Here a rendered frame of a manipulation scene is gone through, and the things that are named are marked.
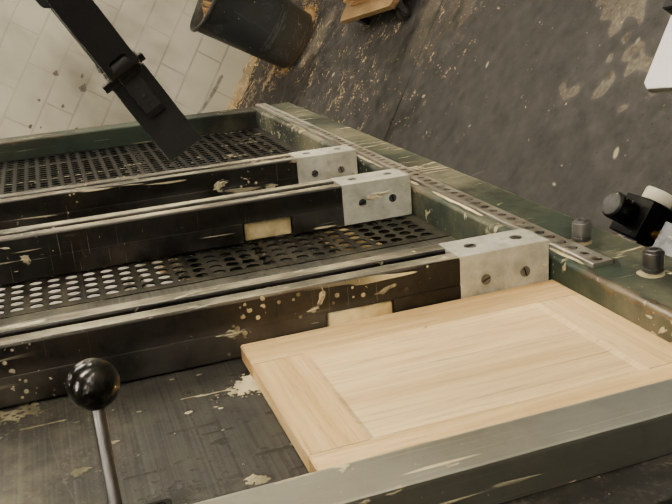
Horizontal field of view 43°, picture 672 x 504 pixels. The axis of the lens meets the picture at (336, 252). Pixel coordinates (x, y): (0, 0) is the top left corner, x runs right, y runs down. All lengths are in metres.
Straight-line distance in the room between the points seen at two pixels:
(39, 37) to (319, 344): 5.39
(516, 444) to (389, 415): 0.14
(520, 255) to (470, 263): 0.07
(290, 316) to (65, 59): 5.33
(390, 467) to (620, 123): 2.05
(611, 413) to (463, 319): 0.28
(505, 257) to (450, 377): 0.25
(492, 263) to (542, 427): 0.37
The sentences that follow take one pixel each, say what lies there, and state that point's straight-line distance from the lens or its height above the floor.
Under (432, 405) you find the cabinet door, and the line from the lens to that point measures 0.82.
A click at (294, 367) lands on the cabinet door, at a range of 0.90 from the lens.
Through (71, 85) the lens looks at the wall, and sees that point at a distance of 6.22.
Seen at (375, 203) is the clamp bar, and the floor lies 0.96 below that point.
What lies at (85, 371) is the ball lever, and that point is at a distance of 0.63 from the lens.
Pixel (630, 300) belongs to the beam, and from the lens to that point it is 0.99.
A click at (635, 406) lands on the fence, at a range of 0.78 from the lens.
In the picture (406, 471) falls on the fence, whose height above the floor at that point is 1.20.
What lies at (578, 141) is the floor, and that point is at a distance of 2.73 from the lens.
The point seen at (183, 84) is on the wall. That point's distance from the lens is 6.36.
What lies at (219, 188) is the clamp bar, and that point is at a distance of 1.63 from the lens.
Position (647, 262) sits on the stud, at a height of 0.87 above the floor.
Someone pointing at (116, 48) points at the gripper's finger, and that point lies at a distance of 0.61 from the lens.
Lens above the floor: 1.58
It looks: 25 degrees down
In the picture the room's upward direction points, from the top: 66 degrees counter-clockwise
